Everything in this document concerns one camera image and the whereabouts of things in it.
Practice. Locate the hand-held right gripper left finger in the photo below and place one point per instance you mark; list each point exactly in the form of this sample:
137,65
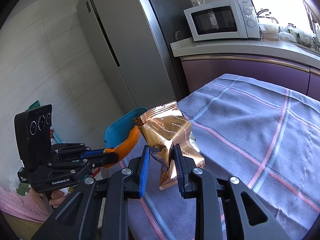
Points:
145,172

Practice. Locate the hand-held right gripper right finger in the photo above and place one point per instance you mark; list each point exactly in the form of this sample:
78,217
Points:
178,170

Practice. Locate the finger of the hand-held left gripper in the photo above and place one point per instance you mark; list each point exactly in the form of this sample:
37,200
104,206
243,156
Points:
93,153
105,160

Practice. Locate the long orange peel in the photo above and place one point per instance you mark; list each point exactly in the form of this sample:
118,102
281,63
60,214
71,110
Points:
127,142

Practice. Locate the blue plastic bin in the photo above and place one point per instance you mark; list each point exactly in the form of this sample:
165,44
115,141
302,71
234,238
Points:
120,127

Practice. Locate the gold snack wrapper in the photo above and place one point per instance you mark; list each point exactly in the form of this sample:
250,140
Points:
170,132

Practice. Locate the person's left forearm pink sleeve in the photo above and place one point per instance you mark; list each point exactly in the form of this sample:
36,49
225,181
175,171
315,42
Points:
22,205

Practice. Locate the person's left hand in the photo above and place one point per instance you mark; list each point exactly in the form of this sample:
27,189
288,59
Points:
56,198

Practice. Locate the plaid grey tablecloth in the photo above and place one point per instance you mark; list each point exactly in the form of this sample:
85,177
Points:
250,135

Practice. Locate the purple base cabinets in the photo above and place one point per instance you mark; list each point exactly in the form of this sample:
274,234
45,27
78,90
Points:
237,72

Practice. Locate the grey refrigerator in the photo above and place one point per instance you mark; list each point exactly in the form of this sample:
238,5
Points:
130,30

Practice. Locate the beige kitchen countertop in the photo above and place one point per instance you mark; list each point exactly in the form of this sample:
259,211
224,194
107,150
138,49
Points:
225,48

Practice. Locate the round grey plate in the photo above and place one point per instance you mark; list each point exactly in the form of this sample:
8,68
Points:
179,36

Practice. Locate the white microwave oven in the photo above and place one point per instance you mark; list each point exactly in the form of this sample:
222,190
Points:
215,21

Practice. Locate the clear food container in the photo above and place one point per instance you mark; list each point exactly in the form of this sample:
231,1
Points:
270,33

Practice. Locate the small bottle with stick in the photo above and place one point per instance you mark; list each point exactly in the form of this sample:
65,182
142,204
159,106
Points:
198,2

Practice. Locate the glass kettle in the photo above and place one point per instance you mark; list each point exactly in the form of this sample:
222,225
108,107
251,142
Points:
267,17

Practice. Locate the glass jar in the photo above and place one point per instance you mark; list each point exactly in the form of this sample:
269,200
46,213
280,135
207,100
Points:
291,28

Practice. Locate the kitchen window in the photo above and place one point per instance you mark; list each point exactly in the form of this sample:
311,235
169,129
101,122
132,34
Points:
280,0

